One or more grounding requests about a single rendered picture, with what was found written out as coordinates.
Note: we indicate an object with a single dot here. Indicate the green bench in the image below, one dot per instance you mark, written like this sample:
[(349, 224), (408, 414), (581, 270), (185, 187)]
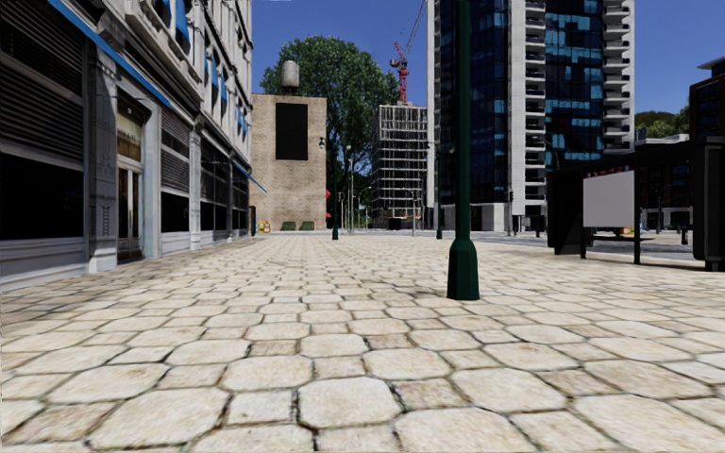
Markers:
[(307, 226), (288, 226)]

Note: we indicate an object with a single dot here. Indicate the dark building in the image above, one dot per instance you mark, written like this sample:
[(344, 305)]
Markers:
[(708, 102)]

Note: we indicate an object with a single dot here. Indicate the green pole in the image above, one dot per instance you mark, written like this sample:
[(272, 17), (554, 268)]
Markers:
[(439, 192), (463, 170)]

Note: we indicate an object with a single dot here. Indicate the black bus shelter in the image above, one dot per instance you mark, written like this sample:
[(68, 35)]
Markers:
[(609, 198)]

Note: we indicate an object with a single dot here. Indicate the pale stone building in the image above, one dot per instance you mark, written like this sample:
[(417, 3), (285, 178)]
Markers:
[(102, 141)]

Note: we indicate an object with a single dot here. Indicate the red crane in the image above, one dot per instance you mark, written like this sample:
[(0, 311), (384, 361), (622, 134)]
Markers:
[(403, 68)]

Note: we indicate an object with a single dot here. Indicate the tan brick building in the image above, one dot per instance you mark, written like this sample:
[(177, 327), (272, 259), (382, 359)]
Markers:
[(266, 181)]

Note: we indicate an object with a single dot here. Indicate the tree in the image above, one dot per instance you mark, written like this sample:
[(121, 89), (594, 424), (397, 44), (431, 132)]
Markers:
[(345, 79)]

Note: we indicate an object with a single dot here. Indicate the green street lamp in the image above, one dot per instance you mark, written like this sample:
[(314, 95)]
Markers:
[(335, 187)]

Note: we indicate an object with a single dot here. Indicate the building under construction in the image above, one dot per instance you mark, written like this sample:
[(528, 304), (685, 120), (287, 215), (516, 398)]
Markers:
[(401, 158)]

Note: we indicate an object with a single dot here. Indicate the low pale building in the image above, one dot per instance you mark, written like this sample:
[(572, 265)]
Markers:
[(660, 137)]

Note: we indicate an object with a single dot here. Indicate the glass tower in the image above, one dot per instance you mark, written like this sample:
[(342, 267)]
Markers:
[(527, 102)]

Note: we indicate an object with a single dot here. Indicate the grey street lamp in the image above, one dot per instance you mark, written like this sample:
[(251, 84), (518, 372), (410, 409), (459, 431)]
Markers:
[(351, 187)]

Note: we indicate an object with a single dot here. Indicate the trees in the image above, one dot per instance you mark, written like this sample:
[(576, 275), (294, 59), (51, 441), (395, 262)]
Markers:
[(660, 123)]

